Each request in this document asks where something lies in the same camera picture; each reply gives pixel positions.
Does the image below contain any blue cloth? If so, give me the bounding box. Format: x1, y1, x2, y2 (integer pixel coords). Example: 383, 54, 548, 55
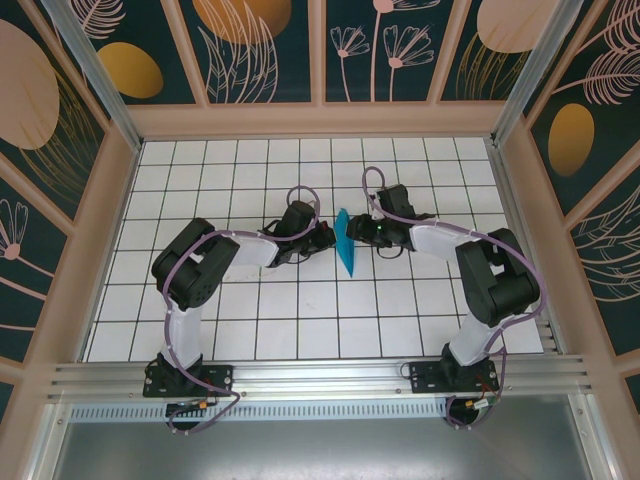
333, 205, 359, 278

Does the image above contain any grey metal sheet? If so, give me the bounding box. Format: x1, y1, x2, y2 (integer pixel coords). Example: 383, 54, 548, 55
27, 393, 619, 480

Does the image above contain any dark panel with pink flowers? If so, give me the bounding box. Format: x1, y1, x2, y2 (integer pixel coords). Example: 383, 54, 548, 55
325, 0, 435, 103

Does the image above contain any dark panel with orange disc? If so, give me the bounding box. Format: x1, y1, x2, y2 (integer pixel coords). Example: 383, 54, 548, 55
178, 0, 317, 105

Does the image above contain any dark panel with pale disc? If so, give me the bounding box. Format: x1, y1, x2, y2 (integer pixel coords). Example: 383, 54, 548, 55
439, 0, 546, 102

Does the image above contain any small circuit board with connector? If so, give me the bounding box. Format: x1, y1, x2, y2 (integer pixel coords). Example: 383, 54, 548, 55
459, 397, 501, 417
166, 399, 217, 417

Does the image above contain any dark panel with large leaf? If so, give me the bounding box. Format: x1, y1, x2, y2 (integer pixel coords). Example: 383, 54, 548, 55
569, 185, 640, 357

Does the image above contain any dark panel with gold oval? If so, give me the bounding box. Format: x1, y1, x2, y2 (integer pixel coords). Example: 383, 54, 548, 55
79, 0, 199, 105

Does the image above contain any dark panel with single flower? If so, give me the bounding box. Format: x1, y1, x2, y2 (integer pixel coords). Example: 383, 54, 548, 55
0, 174, 69, 362

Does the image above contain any dark panel with pale circle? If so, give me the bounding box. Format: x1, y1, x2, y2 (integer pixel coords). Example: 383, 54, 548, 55
0, 0, 109, 224

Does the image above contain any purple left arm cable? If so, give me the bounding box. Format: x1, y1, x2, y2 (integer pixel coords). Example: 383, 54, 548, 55
164, 184, 322, 435

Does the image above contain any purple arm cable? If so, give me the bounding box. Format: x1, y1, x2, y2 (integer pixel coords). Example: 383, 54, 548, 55
360, 165, 549, 431
164, 184, 322, 435

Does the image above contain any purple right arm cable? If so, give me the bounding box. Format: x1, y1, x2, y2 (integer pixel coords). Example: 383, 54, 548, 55
360, 165, 549, 431

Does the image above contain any aluminium side rail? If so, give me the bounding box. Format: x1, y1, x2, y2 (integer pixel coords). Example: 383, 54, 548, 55
485, 138, 569, 357

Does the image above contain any long aluminium mounting rail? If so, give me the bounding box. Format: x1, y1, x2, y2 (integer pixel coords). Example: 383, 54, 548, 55
47, 353, 597, 402

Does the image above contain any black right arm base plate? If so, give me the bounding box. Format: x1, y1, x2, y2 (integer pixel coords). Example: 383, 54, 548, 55
408, 359, 499, 394

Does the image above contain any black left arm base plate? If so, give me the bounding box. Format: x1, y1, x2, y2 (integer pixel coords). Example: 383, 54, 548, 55
143, 363, 236, 399

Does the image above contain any aluminium corner post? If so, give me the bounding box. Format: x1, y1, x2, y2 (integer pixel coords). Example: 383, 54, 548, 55
491, 0, 585, 147
39, 0, 145, 152

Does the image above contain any slotted grey cable duct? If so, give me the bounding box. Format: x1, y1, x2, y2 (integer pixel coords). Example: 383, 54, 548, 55
69, 402, 451, 422

